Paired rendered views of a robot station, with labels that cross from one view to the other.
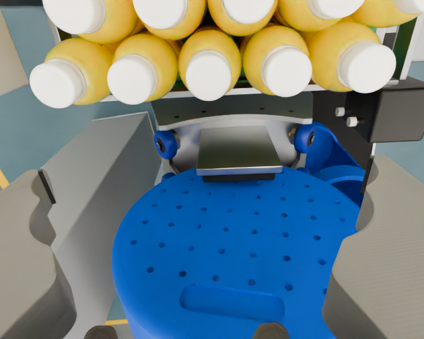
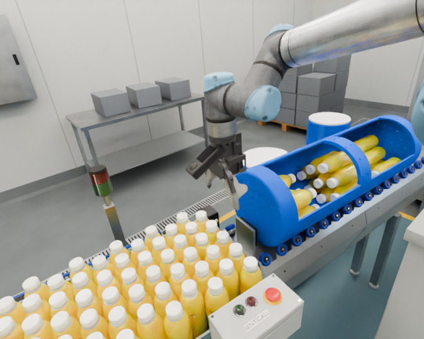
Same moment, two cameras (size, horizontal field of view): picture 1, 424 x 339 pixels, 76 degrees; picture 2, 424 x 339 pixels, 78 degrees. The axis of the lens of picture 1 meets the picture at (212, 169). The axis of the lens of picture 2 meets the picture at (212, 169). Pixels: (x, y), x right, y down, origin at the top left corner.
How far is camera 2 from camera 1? 71 cm
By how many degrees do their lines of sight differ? 53
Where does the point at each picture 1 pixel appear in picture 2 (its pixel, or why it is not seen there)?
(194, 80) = (225, 236)
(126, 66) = (231, 248)
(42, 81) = (250, 264)
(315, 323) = (245, 176)
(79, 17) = (227, 261)
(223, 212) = (258, 216)
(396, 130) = (210, 210)
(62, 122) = not seen: outside the picture
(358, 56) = (200, 216)
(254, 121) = not seen: hidden behind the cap
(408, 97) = not seen: hidden behind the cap
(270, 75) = (213, 225)
